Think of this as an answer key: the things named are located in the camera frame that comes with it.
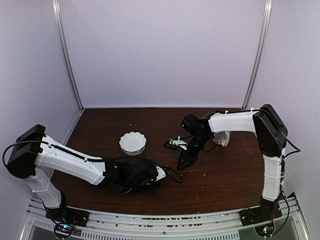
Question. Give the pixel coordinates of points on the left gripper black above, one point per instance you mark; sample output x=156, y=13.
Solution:
x=139, y=191

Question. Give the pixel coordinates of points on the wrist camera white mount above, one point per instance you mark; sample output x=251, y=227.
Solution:
x=161, y=173
x=176, y=143

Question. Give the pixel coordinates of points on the left aluminium frame post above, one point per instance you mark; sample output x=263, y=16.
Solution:
x=65, y=53

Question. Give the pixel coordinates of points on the white scalloped bowl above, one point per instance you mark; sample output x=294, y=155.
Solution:
x=133, y=143

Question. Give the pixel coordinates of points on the right aluminium frame post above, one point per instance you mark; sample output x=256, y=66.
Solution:
x=264, y=31

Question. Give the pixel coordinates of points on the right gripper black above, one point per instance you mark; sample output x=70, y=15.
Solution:
x=187, y=158

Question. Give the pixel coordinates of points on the aluminium frame post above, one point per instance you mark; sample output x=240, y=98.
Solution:
x=65, y=53
x=264, y=31

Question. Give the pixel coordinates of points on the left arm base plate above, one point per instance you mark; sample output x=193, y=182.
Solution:
x=72, y=216

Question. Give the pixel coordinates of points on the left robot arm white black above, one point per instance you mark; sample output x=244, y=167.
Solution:
x=35, y=150

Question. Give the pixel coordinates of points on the aluminium front rail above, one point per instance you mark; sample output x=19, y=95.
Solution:
x=223, y=225

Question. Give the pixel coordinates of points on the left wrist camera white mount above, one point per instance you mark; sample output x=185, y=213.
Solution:
x=161, y=173

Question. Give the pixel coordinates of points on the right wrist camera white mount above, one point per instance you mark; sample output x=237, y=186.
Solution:
x=176, y=143

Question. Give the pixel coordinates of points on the white patterned mug yellow inside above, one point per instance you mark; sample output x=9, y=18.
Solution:
x=221, y=138

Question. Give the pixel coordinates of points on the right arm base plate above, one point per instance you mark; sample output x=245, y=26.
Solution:
x=256, y=215

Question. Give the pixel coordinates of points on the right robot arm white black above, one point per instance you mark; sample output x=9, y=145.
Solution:
x=271, y=134

